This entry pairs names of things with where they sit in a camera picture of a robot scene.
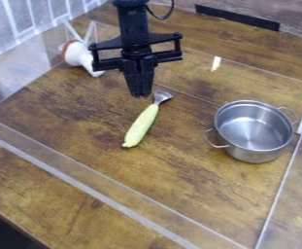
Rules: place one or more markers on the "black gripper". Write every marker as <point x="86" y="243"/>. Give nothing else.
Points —
<point x="145" y="49"/>

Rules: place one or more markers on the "green handled metal spoon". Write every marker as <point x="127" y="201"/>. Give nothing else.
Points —
<point x="146" y="119"/>

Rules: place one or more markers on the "white mushroom toy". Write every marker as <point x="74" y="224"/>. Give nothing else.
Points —
<point x="77" y="55"/>

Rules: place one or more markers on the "small steel pot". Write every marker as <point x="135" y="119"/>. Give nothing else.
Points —
<point x="253" y="130"/>

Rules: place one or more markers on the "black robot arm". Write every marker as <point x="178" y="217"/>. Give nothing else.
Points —
<point x="130" y="3"/>

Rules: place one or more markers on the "black strip on table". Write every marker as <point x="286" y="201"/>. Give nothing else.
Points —
<point x="218" y="13"/>

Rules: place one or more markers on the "clear acrylic triangle bracket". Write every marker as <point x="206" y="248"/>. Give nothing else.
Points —
<point x="74" y="35"/>

